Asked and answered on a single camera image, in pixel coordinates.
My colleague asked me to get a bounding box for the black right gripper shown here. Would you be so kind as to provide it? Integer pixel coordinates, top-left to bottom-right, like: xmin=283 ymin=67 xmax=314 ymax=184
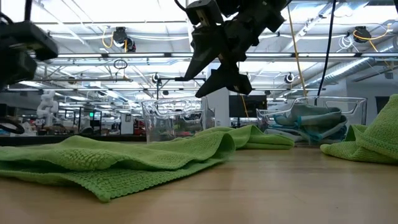
xmin=183 ymin=0 xmax=292 ymax=99

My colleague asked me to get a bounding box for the black metal gantry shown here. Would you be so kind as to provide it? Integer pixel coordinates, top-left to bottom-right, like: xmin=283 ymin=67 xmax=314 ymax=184
xmin=157 ymin=77 xmax=206 ymax=100

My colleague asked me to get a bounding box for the white building column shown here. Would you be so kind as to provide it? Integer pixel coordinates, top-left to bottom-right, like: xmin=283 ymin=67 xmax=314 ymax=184
xmin=206 ymin=88 xmax=231 ymax=127

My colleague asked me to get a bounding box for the black monitor screen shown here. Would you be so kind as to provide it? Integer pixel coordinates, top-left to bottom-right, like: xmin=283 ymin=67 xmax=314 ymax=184
xmin=229 ymin=95 xmax=267 ymax=118

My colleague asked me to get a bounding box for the clear plastic bin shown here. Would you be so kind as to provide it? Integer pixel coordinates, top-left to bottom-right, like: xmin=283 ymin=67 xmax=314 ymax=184
xmin=141 ymin=96 xmax=215 ymax=144
xmin=256 ymin=96 xmax=368 ymax=147

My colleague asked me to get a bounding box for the white robot figure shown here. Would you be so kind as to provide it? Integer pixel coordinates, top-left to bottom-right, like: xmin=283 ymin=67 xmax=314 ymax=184
xmin=36 ymin=90 xmax=60 ymax=125

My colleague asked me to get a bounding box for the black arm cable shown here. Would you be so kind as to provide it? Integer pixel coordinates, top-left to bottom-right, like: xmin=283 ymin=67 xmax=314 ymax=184
xmin=0 ymin=118 xmax=25 ymax=135

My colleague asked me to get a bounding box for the ceiling rail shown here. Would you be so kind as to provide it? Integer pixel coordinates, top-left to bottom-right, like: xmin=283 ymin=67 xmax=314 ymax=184
xmin=30 ymin=51 xmax=398 ymax=60

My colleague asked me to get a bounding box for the black aluminium table frame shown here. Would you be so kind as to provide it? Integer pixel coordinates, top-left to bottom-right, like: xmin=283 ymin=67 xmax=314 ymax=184
xmin=0 ymin=134 xmax=147 ymax=147

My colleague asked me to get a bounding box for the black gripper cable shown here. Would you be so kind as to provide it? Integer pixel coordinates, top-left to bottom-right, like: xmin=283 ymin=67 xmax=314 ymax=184
xmin=315 ymin=0 xmax=337 ymax=106

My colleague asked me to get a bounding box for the silver ceiling duct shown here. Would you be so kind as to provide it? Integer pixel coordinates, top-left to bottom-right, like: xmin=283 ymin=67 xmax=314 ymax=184
xmin=306 ymin=43 xmax=398 ymax=88

